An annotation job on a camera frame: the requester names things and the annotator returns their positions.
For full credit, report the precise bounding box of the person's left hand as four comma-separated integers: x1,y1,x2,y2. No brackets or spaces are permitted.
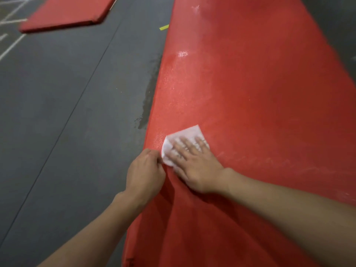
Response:
124,148,167,207

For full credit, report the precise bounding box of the person's right hand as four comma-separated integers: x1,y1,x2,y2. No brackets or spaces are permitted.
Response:
166,136,237,194

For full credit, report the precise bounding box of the white wet wipe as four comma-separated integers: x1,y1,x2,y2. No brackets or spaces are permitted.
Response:
161,125,210,167

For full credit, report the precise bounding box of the red mat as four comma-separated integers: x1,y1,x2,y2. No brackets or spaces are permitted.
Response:
19,0,118,33
122,0,356,267

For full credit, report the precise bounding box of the person's left forearm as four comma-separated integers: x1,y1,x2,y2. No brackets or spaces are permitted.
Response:
36,191,144,267

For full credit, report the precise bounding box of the person's right forearm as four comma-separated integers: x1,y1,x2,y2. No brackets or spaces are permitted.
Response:
224,168,356,267

